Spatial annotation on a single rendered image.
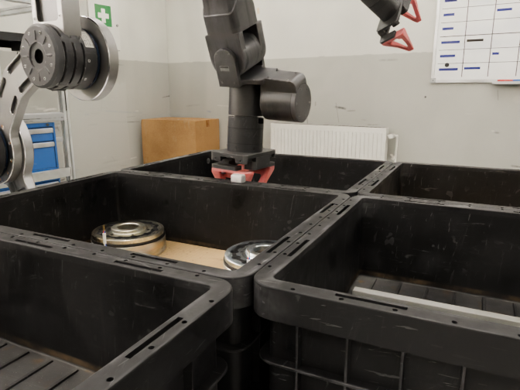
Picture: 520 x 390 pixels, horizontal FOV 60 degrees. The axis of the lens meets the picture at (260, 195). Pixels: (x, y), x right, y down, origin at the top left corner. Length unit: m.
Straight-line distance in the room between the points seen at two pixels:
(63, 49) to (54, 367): 0.81
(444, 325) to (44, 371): 0.32
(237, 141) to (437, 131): 2.93
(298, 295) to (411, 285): 0.30
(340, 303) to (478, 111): 3.25
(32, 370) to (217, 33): 0.47
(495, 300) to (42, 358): 0.47
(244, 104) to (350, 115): 3.05
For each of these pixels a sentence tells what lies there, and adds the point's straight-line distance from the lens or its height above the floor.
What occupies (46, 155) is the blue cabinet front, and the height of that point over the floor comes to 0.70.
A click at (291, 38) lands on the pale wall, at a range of 3.96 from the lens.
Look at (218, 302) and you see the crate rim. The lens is 0.29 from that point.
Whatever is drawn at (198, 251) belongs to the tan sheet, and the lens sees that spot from 0.67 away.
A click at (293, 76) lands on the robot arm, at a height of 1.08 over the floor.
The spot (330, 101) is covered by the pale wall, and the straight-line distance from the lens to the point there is 3.78.
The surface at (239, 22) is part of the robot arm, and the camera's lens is 0.65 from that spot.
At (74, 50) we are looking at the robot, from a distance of 1.14.
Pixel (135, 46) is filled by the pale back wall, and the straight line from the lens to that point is 4.45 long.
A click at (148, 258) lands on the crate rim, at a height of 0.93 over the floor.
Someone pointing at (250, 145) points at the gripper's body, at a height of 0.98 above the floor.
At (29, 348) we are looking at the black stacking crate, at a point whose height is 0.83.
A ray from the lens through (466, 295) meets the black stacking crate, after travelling 0.58.
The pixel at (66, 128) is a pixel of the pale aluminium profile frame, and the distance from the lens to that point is 2.87.
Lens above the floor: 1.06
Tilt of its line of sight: 13 degrees down
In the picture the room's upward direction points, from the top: straight up
